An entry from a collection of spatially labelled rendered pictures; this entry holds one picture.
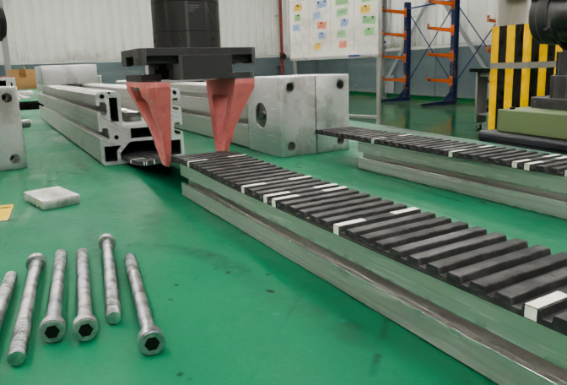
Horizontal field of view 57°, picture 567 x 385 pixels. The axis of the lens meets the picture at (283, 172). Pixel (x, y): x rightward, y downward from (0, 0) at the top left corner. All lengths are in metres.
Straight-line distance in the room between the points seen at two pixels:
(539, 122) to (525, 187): 0.39
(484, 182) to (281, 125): 0.27
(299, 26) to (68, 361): 6.91
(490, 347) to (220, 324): 0.11
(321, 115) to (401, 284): 0.45
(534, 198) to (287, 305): 0.22
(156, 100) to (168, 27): 0.06
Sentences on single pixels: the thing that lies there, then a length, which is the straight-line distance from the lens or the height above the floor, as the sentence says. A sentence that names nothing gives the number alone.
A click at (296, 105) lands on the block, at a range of 0.63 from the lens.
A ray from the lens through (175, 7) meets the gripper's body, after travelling 0.45.
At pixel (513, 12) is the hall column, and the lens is 4.08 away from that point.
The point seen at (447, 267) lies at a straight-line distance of 0.20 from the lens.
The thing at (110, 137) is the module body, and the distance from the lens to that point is 0.65.
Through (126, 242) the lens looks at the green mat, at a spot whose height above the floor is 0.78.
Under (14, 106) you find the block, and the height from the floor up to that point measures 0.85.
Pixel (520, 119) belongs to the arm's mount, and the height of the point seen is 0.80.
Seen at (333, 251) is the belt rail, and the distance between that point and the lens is 0.26.
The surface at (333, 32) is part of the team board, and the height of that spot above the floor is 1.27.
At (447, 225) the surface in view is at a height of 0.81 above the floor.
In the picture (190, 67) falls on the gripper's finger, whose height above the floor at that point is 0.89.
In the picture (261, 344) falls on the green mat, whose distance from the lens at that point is 0.22.
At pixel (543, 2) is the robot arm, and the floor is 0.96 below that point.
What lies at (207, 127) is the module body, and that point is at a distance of 0.84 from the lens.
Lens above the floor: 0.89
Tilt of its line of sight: 11 degrees down
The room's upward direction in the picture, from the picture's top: 2 degrees counter-clockwise
